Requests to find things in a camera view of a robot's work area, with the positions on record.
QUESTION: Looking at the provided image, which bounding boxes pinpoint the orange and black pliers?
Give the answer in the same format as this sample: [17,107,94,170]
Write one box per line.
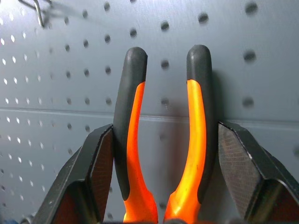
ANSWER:
[112,44,220,224]

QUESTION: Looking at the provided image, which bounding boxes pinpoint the grey metal pegboard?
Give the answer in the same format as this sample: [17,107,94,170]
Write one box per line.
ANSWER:
[0,0,299,224]

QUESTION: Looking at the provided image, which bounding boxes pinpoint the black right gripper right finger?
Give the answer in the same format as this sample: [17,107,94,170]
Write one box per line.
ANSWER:
[217,120,299,224]

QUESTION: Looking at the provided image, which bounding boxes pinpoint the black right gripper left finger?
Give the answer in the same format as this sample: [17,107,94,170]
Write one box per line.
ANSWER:
[32,124,114,224]

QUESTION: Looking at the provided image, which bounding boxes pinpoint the silver wire pegboard hook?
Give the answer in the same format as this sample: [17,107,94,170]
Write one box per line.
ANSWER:
[18,0,54,28]

